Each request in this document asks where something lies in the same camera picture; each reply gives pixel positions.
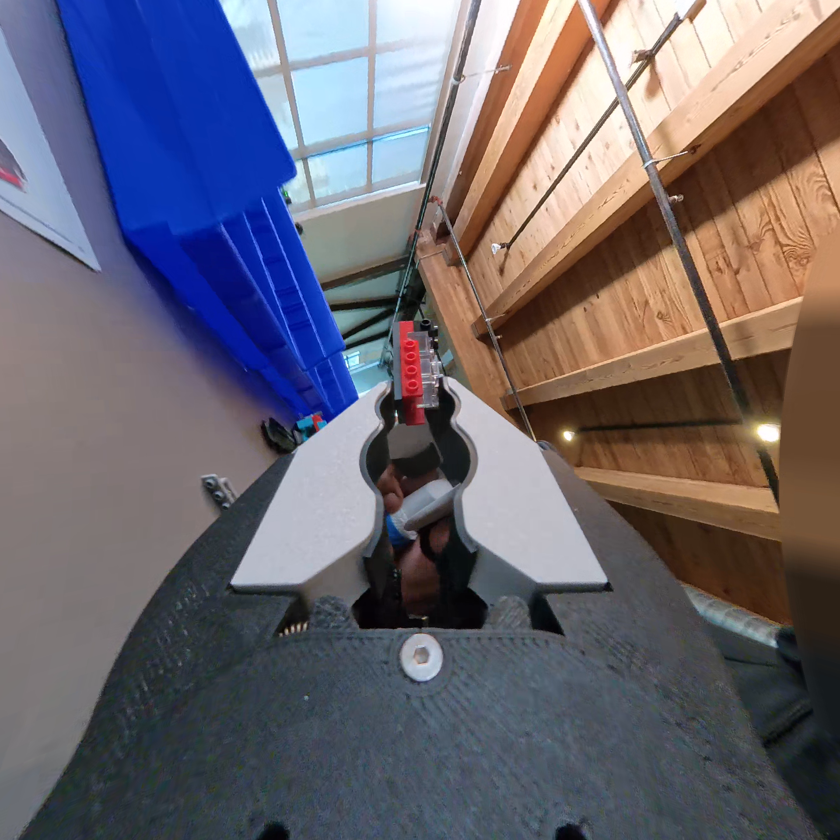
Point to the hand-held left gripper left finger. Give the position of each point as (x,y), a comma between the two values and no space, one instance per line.
(308,512)

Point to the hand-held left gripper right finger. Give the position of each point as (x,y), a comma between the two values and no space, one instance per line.
(525,518)

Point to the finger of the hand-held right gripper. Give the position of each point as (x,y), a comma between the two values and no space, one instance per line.
(413,445)
(430,502)

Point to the red and clear brick assembly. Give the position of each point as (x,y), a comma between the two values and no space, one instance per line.
(412,374)

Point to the large blue plastic bin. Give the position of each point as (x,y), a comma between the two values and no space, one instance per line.
(177,111)

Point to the grey desk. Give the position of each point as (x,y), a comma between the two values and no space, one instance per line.
(98,394)

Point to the person's right hand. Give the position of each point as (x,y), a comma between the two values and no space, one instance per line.
(420,577)

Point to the black toy piece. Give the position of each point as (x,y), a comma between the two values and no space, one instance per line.
(279,438)

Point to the small grey toy brick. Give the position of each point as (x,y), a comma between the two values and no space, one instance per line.
(220,489)

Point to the short silver ceiling pipe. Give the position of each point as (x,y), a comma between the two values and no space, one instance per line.
(484,318)

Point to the ribbed blue parts bin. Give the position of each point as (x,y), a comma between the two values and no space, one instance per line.
(262,295)

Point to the person's dark jacket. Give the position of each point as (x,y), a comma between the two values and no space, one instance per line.
(774,709)

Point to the black ceiling pipe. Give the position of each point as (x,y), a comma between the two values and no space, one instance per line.
(457,85)

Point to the large paned window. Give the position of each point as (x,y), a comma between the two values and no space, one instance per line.
(328,92)

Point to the toy brick instruction booklet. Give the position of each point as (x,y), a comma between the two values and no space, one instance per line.
(39,197)

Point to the thin conduit with junction boxes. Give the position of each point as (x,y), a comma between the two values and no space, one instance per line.
(640,58)

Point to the silver air duct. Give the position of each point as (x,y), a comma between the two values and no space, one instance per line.
(728,617)

